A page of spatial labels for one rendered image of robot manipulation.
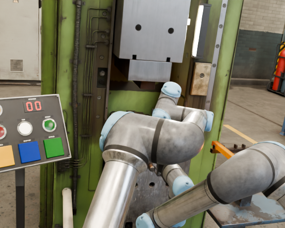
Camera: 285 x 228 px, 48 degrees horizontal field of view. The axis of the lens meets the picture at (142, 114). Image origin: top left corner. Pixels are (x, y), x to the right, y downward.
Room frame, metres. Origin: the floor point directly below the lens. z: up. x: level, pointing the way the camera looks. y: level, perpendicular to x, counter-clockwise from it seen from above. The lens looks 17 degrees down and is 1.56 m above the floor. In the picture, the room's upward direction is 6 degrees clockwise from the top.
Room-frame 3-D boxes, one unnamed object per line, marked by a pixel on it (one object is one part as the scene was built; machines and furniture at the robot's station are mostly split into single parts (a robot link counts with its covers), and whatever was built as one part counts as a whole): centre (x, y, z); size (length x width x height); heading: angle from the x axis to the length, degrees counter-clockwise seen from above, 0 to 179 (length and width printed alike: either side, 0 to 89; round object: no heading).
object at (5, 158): (1.08, 0.50, 1.01); 0.07 x 0.05 x 0.07; 130
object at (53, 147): (1.21, 0.35, 1.01); 0.07 x 0.05 x 0.07; 130
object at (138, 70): (1.68, 0.04, 1.32); 0.42 x 0.20 x 0.10; 15
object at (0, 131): (1.12, 0.53, 1.09); 0.05 x 0.03 x 0.04; 105
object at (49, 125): (1.25, 0.38, 1.09); 0.05 x 0.03 x 0.04; 105
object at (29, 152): (1.15, 0.42, 1.01); 0.07 x 0.05 x 0.07; 130
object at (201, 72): (1.68, -0.28, 1.27); 0.09 x 0.02 x 0.17; 105
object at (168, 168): (1.10, -0.14, 1.00); 0.08 x 0.05 x 0.08; 106
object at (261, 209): (1.43, -0.54, 0.71); 0.40 x 0.30 x 0.02; 109
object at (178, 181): (1.03, -0.16, 1.00); 0.11 x 0.08 x 0.09; 16
